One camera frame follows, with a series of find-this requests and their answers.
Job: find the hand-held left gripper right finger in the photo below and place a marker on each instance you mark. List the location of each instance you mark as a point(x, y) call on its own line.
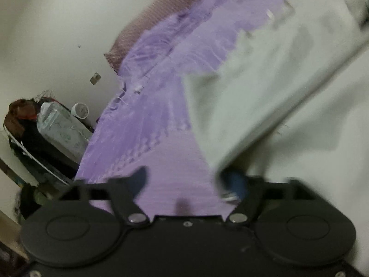
point(235, 185)

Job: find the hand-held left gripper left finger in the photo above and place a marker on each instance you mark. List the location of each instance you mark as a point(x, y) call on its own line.
point(137, 180)

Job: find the white printed shirt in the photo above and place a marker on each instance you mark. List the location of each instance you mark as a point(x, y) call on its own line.
point(259, 92)

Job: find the purple bed sheet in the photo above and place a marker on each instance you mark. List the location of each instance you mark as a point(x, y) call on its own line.
point(161, 138)

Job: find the white round container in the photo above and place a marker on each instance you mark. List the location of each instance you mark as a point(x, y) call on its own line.
point(81, 110)

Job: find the clear plastic package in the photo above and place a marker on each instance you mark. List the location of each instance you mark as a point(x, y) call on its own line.
point(62, 128)

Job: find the small white charger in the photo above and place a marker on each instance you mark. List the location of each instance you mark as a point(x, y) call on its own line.
point(138, 88)

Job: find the dark clothing pile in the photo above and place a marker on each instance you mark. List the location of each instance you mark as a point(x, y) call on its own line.
point(37, 155)

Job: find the brown fuzzy item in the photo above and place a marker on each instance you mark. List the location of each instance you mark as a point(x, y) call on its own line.
point(19, 114)

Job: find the mauve patterned pillow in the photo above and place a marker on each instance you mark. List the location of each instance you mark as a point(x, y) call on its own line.
point(138, 31)

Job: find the wall socket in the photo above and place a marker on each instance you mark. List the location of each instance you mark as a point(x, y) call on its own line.
point(95, 78)

